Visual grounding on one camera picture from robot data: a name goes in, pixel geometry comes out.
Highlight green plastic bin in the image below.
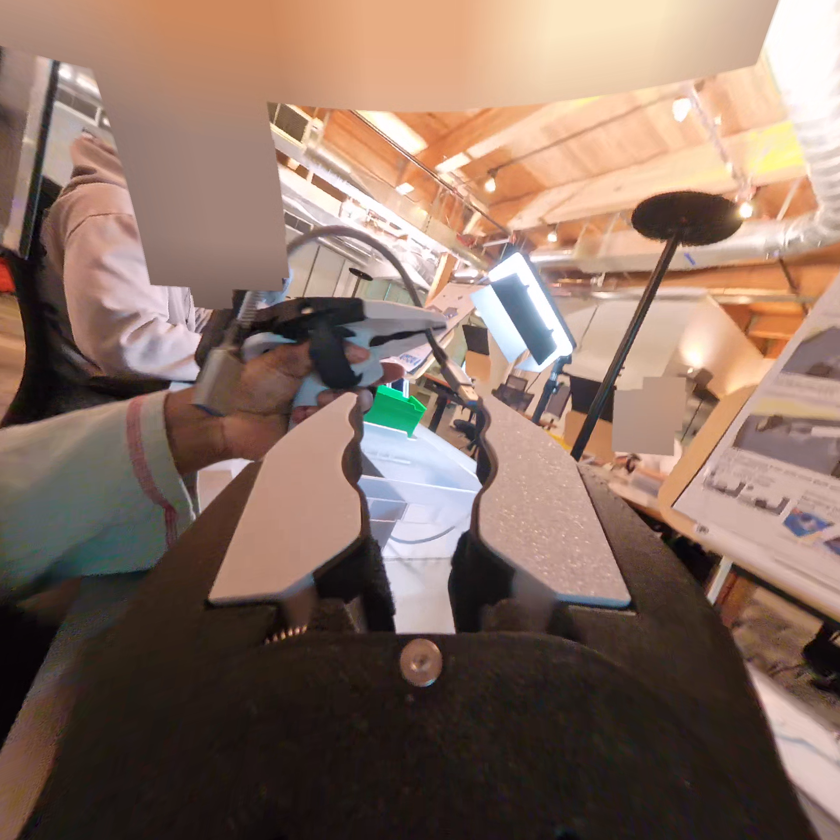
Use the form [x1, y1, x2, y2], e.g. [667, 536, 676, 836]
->
[363, 385, 427, 438]

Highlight clear plastic bin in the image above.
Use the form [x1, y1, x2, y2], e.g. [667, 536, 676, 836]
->
[357, 420, 483, 559]

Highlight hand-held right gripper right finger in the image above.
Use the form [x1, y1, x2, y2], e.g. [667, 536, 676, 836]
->
[450, 395, 633, 635]

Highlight white board stand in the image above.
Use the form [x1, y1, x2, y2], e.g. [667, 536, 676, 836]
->
[705, 554, 734, 606]

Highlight person's left forearm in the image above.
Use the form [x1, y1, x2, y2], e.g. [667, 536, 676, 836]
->
[0, 390, 198, 595]

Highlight person's left hand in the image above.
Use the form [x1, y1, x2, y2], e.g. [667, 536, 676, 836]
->
[164, 340, 408, 476]

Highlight printed instruction sheet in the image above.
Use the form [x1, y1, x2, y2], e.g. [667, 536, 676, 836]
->
[672, 276, 840, 595]

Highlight led panel light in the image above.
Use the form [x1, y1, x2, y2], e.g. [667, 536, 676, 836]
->
[469, 251, 578, 427]

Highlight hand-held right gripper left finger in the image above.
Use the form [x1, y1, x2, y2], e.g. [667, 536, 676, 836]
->
[207, 392, 396, 634]

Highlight black disc on pole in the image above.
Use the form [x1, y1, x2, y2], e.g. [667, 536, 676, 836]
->
[570, 192, 744, 460]

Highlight silver ventilation duct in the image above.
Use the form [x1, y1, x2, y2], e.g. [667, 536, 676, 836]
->
[768, 0, 840, 263]

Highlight grey usb cable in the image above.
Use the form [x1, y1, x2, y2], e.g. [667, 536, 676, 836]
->
[226, 225, 484, 404]

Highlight wooden display board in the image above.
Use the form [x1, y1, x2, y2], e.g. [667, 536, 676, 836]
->
[656, 384, 840, 624]

